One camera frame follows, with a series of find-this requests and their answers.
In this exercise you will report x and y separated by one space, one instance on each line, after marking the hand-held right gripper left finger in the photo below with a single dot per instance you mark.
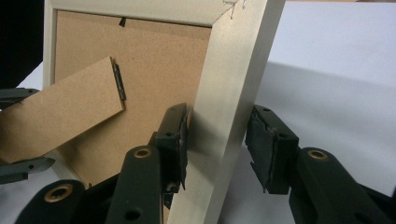
172 155

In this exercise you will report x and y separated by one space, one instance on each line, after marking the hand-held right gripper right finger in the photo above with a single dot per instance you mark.
271 152

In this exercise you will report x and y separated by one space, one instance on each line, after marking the wooden picture frame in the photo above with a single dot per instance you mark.
149 62

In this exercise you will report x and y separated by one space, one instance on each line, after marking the white paper sheet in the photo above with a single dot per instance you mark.
327 46

